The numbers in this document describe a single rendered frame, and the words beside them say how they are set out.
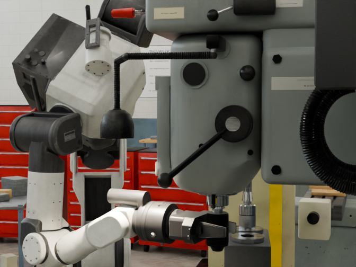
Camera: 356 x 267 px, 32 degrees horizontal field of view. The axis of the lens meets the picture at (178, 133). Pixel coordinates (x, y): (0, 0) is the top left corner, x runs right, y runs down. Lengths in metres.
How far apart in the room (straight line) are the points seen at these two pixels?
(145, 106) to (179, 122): 9.48
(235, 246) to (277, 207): 1.43
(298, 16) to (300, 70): 0.10
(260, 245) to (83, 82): 0.62
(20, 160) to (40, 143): 5.03
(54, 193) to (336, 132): 0.74
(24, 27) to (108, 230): 10.29
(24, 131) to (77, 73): 0.21
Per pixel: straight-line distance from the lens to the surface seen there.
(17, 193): 4.52
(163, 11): 1.21
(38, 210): 1.58
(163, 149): 1.30
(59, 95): 1.63
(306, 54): 1.16
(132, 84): 1.67
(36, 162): 1.57
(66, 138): 1.56
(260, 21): 1.17
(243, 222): 1.76
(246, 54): 1.19
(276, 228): 3.06
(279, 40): 1.18
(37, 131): 1.57
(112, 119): 1.29
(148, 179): 6.08
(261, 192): 3.04
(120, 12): 1.46
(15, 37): 11.66
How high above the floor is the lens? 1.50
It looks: 3 degrees down
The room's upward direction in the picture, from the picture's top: straight up
